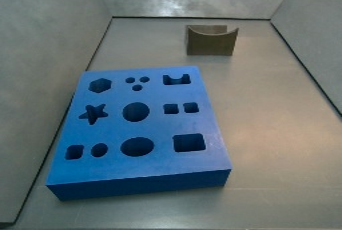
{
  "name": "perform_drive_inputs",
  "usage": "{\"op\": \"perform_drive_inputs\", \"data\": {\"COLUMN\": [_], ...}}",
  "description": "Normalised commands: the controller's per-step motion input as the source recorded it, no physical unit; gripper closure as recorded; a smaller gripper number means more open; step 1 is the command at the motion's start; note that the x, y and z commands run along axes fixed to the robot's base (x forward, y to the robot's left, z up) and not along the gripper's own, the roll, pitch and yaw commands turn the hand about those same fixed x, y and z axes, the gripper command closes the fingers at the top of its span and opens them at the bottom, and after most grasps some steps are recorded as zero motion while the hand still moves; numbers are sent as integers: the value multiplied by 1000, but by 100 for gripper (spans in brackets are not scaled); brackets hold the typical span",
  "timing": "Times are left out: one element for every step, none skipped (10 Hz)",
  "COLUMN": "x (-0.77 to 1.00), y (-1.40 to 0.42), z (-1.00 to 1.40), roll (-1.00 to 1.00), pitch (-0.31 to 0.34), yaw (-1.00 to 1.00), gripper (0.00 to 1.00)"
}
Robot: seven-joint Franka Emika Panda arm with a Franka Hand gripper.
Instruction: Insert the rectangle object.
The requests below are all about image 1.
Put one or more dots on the blue shape sorter block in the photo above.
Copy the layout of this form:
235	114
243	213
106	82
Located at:
139	135

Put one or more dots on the dark concave rectangle block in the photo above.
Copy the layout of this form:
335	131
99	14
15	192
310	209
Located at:
210	40

